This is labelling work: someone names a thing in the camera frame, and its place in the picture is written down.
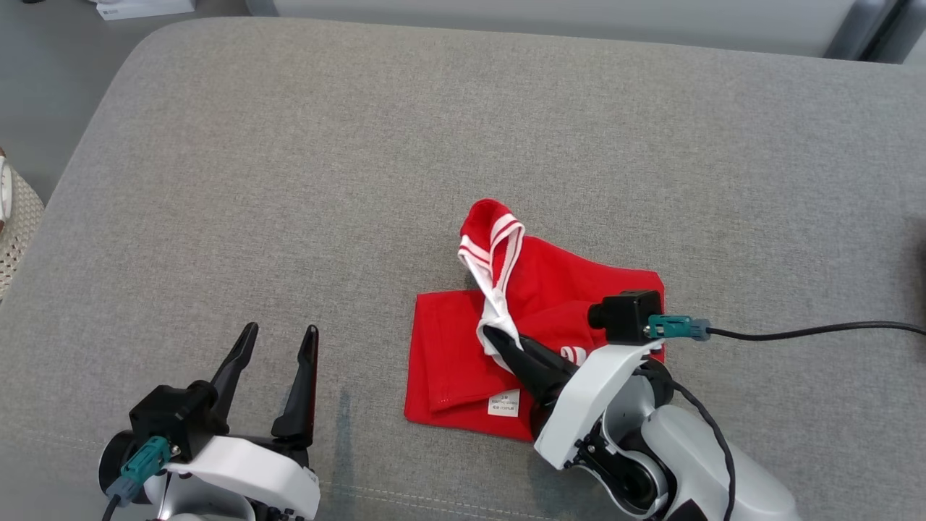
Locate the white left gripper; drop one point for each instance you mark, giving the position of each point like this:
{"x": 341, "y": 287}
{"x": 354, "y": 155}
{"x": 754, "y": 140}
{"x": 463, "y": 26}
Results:
{"x": 260, "y": 474}

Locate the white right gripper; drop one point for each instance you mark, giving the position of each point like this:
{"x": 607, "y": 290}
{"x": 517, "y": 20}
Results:
{"x": 593, "y": 398}

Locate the red and white basketball jersey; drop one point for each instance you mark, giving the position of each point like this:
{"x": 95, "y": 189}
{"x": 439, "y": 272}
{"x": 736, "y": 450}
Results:
{"x": 448, "y": 347}

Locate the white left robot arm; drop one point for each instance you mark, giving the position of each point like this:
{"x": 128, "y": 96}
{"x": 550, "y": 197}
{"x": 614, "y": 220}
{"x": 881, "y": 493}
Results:
{"x": 195, "y": 506}

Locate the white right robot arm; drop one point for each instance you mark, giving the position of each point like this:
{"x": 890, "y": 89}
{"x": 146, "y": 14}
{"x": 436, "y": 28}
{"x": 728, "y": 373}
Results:
{"x": 694, "y": 463}

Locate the woven beige basket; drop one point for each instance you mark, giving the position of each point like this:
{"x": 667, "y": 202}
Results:
{"x": 22, "y": 231}

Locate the white round object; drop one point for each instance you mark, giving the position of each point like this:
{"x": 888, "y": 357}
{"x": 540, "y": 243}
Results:
{"x": 3, "y": 188}

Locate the white power strip box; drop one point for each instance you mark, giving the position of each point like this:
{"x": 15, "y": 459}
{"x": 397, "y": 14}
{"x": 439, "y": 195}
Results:
{"x": 145, "y": 9}

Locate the grey rounded partition foot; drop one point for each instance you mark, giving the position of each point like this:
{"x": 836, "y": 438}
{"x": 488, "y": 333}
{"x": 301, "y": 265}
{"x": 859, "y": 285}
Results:
{"x": 917, "y": 51}
{"x": 850, "y": 32}

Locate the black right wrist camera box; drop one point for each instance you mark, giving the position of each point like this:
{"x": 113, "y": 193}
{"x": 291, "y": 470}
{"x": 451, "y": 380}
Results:
{"x": 629, "y": 315}

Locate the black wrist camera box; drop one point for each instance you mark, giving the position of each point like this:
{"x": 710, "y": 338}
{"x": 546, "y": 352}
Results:
{"x": 170, "y": 420}
{"x": 629, "y": 315}

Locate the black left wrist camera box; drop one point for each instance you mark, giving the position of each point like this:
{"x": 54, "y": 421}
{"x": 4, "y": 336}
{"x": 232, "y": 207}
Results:
{"x": 170, "y": 420}

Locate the grey partition edge post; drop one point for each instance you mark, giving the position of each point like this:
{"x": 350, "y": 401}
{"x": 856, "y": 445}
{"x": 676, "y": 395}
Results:
{"x": 262, "y": 7}

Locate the grey partition joint post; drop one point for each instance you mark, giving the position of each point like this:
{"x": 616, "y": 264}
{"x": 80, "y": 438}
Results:
{"x": 886, "y": 36}

